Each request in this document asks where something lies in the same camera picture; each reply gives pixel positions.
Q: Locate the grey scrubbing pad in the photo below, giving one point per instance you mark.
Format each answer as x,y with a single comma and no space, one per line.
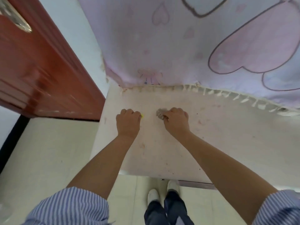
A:
160,113

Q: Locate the person's right fingers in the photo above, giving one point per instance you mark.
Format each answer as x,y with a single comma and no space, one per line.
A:
177,111

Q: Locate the pink heart print bedsheet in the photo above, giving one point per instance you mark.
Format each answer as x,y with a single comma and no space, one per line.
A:
178,39

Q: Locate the white shoe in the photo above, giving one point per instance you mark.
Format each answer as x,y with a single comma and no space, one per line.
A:
152,196
173,185

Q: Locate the dark blue trousers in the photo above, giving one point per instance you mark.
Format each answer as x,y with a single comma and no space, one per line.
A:
172,208

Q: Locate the white right shoe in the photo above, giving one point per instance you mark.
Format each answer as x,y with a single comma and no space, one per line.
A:
173,185

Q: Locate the person's right forearm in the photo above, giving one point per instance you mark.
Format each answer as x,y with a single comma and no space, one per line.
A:
220,168

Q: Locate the beige mattress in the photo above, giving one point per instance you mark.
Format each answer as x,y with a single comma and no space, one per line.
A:
229,138

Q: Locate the metal bed frame rail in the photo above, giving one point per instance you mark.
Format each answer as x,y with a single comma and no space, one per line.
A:
199,185

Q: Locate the person's left hand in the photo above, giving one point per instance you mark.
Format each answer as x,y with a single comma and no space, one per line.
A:
128,124

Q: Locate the person's right hand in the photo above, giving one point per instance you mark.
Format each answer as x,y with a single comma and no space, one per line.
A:
177,121

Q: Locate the white left shoe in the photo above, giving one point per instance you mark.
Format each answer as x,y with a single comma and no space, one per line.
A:
152,196

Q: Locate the red-brown wooden door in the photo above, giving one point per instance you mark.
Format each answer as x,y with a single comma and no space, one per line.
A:
39,67

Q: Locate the person's left fingers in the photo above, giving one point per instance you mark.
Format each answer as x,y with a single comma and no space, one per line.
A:
130,112

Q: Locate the blue striped shirt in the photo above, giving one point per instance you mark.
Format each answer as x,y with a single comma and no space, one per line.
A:
70,208

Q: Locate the person's left forearm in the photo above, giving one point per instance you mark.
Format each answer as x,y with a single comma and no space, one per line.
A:
105,164

